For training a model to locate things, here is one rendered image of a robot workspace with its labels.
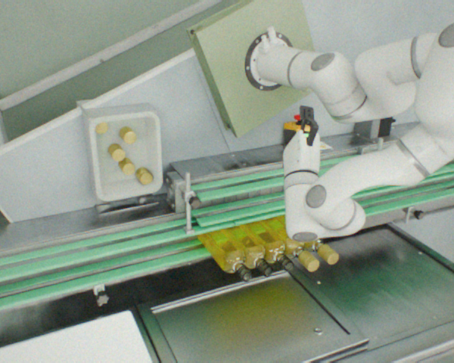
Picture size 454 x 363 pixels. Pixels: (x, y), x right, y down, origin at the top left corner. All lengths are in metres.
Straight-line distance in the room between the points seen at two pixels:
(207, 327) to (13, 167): 0.62
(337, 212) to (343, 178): 0.07
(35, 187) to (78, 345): 0.41
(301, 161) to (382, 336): 0.53
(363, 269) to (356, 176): 0.70
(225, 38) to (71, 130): 0.45
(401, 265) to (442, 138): 0.75
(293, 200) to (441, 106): 0.33
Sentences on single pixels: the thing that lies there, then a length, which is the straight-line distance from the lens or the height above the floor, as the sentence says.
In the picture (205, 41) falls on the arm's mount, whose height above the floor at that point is 0.82.
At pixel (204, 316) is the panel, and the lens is 1.30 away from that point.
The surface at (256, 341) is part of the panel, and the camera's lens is 1.24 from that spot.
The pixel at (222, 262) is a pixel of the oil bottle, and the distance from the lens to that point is 1.26.
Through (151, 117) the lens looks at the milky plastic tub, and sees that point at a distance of 1.28.
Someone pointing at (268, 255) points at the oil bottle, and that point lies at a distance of 1.29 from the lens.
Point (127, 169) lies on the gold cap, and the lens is 1.33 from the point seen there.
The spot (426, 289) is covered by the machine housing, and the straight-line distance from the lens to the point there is 1.56.
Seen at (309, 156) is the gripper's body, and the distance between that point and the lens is 1.06.
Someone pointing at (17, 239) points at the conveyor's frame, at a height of 0.85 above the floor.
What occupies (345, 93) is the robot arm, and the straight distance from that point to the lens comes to 1.16.
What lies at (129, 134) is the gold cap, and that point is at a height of 0.81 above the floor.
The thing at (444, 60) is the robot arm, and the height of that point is 1.39.
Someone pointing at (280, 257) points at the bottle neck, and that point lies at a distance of 1.27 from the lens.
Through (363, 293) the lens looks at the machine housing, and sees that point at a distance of 1.49.
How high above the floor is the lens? 2.00
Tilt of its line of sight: 55 degrees down
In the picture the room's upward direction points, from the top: 133 degrees clockwise
